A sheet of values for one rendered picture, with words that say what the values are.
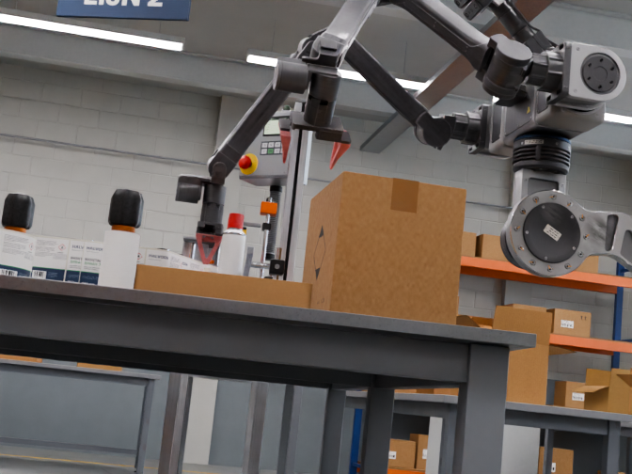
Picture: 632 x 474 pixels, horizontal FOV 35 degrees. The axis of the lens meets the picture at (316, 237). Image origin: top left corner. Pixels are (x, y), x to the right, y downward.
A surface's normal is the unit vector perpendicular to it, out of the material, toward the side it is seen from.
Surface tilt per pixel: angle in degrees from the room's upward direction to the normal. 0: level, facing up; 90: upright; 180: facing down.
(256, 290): 90
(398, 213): 90
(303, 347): 90
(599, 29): 90
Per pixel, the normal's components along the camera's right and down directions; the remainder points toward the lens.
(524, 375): 0.30, -0.11
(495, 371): 0.09, -0.15
